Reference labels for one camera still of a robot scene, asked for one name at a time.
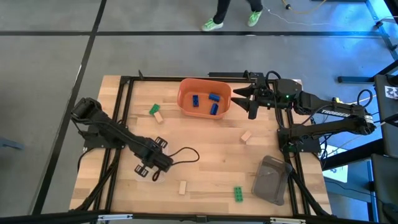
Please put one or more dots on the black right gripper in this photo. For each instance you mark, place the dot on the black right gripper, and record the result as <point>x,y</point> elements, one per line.
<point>264,96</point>

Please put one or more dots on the black-white fiducial marker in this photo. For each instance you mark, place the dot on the black-white fiducial marker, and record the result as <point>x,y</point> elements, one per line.
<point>391,92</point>

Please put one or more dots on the black aluminium table frame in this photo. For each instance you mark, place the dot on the black aluminium table frame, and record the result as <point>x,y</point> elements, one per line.
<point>149,78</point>

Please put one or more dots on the orange plastic bin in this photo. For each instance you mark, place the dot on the orange plastic bin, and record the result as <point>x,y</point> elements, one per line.
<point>203,107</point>

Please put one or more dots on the plain wooden block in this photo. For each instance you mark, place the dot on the plain wooden block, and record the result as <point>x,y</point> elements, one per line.
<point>245,136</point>
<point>182,187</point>
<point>158,117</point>

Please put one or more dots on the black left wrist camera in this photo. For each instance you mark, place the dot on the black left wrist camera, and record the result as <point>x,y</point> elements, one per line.
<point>164,162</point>

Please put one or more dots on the person's shoe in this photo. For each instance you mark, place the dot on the person's shoe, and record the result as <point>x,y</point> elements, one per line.
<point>254,18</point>
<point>211,25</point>

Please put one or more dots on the black equipment case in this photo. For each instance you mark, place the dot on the black equipment case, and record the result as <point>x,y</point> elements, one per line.
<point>385,186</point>
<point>388,124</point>

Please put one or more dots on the black diagonal bar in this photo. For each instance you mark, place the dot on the black diagonal bar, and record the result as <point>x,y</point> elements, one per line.
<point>351,154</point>

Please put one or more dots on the smoky grey plastic bin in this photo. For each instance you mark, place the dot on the smoky grey plastic bin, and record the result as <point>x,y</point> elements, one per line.
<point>270,183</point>

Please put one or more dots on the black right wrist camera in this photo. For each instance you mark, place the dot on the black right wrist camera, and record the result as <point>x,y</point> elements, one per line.
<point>269,95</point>

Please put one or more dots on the grey floor object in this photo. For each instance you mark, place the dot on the grey floor object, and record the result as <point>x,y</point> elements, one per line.
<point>9,143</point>

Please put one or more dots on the black stand leg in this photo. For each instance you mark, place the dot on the black stand leg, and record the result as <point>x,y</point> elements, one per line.
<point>378,24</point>

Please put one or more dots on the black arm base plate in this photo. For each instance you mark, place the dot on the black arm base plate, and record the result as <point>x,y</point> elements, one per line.
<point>308,146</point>
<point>93,141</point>

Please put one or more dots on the flat black bar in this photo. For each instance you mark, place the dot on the flat black bar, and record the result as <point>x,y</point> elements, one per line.
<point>230,74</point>

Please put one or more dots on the person's leg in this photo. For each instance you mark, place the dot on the person's leg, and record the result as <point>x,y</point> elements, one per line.
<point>255,4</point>
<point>222,11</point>

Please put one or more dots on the green toy brick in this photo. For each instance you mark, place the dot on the green toy brick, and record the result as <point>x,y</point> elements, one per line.
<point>238,193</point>
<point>154,109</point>

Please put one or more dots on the clear plastic bin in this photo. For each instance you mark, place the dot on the clear plastic bin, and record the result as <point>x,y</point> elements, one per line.
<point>160,178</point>

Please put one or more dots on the black crossbeam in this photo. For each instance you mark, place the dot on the black crossbeam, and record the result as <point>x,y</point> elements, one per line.
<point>46,217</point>

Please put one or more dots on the white printed paper sheet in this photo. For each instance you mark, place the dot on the white printed paper sheet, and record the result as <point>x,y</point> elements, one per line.
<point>339,172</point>

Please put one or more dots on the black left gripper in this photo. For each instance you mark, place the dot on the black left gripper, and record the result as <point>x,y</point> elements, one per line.
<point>161,142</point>

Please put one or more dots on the silver metal bracket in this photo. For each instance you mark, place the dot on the silver metal bracket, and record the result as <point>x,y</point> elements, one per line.
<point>287,221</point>
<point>115,217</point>

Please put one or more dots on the blue toy brick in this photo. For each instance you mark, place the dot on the blue toy brick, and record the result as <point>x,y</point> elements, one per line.
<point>195,100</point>
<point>214,109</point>
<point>214,97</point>

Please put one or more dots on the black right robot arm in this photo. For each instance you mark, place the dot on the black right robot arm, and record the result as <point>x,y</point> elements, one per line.
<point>335,112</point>

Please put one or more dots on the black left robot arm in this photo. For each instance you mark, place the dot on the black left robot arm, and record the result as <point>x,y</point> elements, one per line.
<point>105,124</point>

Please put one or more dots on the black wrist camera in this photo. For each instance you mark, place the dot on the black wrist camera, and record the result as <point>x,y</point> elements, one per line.
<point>269,95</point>
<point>164,162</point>

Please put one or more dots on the black floor bar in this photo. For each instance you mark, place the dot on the black floor bar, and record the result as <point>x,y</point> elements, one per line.
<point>354,79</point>

